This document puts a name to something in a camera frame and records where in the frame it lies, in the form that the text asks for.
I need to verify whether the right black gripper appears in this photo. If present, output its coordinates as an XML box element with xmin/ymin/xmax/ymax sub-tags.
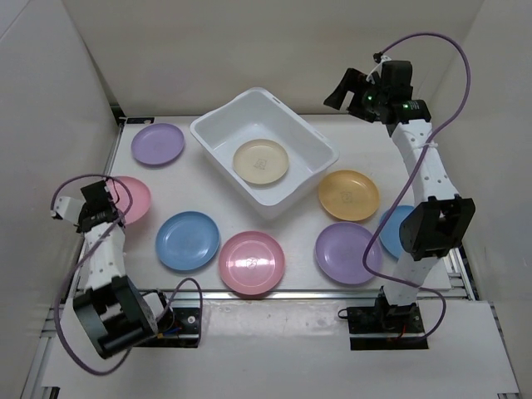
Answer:
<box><xmin>324</xmin><ymin>69</ymin><xmax>388</xmax><ymax>124</ymax></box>

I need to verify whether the pink plate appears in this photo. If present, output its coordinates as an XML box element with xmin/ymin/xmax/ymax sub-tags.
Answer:
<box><xmin>219</xmin><ymin>231</ymin><xmax>286</xmax><ymax>296</ymax></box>
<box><xmin>106</xmin><ymin>176</ymin><xmax>151</xmax><ymax>225</ymax></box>

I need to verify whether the blue plate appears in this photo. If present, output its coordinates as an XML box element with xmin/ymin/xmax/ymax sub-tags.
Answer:
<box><xmin>379</xmin><ymin>205</ymin><xmax>414</xmax><ymax>259</ymax></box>
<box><xmin>155</xmin><ymin>211</ymin><xmax>220</xmax><ymax>273</ymax></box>

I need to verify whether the orange yellow plate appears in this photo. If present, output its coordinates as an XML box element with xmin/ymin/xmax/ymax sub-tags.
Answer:
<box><xmin>318</xmin><ymin>170</ymin><xmax>380</xmax><ymax>222</ymax></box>

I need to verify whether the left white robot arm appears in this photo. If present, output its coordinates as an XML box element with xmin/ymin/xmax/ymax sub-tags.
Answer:
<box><xmin>51</xmin><ymin>177</ymin><xmax>175</xmax><ymax>359</ymax></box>

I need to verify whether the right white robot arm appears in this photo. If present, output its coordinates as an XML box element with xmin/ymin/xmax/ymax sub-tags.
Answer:
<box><xmin>324</xmin><ymin>61</ymin><xmax>475</xmax><ymax>333</ymax></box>

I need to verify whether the white plastic bin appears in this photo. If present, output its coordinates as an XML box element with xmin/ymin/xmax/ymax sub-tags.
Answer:
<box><xmin>190</xmin><ymin>87</ymin><xmax>339</xmax><ymax>219</ymax></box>

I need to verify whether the purple plate back left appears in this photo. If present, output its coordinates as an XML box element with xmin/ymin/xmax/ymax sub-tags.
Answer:
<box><xmin>131</xmin><ymin>123</ymin><xmax>185</xmax><ymax>166</ymax></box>

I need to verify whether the purple plate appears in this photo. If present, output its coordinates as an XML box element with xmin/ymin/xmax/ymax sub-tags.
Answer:
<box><xmin>314</xmin><ymin>222</ymin><xmax>375</xmax><ymax>285</ymax></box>
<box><xmin>131</xmin><ymin>123</ymin><xmax>185</xmax><ymax>166</ymax></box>

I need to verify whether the white table board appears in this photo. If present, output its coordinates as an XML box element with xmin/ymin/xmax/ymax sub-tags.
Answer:
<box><xmin>111</xmin><ymin>116</ymin><xmax>408</xmax><ymax>292</ymax></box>

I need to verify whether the purple plate front right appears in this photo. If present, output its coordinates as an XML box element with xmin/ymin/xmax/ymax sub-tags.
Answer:
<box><xmin>314</xmin><ymin>222</ymin><xmax>375</xmax><ymax>285</ymax></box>

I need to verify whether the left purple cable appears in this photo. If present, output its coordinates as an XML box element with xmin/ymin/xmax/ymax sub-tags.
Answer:
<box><xmin>49</xmin><ymin>173</ymin><xmax>204</xmax><ymax>376</ymax></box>

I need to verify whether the purple cable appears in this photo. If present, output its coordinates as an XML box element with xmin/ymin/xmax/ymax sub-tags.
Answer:
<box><xmin>49</xmin><ymin>173</ymin><xmax>204</xmax><ymax>376</ymax></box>
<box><xmin>362</xmin><ymin>33</ymin><xmax>473</xmax><ymax>340</ymax></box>

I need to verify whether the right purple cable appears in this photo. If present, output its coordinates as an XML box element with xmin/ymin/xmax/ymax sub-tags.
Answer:
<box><xmin>362</xmin><ymin>33</ymin><xmax>473</xmax><ymax>340</ymax></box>

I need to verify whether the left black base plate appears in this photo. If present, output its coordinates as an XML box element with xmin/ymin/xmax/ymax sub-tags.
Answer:
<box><xmin>135</xmin><ymin>307</ymin><xmax>201</xmax><ymax>348</ymax></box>

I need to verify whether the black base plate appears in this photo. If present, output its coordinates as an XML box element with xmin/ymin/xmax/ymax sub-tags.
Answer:
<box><xmin>337</xmin><ymin>306</ymin><xmax>429</xmax><ymax>351</ymax></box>
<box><xmin>135</xmin><ymin>307</ymin><xmax>201</xmax><ymax>348</ymax></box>

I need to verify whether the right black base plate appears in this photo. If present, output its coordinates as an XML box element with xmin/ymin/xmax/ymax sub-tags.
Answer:
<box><xmin>337</xmin><ymin>306</ymin><xmax>429</xmax><ymax>351</ymax></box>

